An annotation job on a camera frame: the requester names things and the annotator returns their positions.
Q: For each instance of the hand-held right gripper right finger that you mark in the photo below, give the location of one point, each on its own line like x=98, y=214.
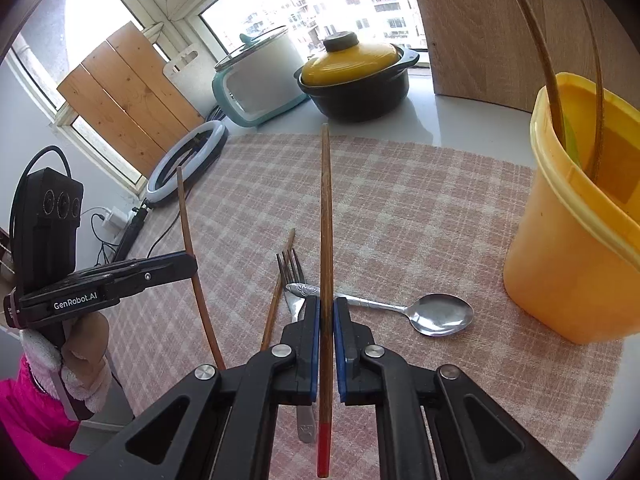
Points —
x=355, y=360

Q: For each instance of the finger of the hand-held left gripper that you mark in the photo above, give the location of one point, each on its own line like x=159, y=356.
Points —
x=140, y=264
x=165, y=275

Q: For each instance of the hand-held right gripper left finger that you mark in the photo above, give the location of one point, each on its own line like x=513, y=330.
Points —
x=300, y=360

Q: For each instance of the metal fork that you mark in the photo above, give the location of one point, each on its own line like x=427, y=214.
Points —
x=296, y=307

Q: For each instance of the metal spoon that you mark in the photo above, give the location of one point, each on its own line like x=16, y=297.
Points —
x=440, y=315

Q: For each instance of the yellow plastic container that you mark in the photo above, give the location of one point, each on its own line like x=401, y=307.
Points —
x=565, y=270

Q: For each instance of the green plastic spoon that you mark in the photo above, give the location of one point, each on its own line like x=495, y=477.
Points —
x=572, y=145

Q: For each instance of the person's left forearm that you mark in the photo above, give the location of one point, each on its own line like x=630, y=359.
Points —
x=30, y=410

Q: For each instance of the person's left hand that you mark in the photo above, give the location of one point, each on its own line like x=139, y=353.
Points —
x=87, y=345

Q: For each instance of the white charger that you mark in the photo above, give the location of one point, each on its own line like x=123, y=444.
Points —
x=115, y=217

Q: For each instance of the pink checkered tablecloth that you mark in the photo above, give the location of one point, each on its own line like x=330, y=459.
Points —
x=400, y=210

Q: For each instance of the brown wooden plank board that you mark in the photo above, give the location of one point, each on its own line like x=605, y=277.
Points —
x=125, y=95

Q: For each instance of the white plastic cutting board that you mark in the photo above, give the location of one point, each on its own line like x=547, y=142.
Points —
x=195, y=85

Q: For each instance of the white teal electric cooker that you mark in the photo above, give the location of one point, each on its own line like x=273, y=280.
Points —
x=270, y=85

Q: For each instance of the glass lid with teal knob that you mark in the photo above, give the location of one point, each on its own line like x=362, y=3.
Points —
x=250, y=47

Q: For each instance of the black casserole pot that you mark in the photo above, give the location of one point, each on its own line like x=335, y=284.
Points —
x=360, y=97

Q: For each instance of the yellow casserole lid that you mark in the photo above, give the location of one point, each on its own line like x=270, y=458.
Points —
x=350, y=62

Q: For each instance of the large light wood board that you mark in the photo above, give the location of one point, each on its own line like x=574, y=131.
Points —
x=475, y=35

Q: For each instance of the apartment building outside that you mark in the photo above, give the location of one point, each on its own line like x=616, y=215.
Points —
x=380, y=0

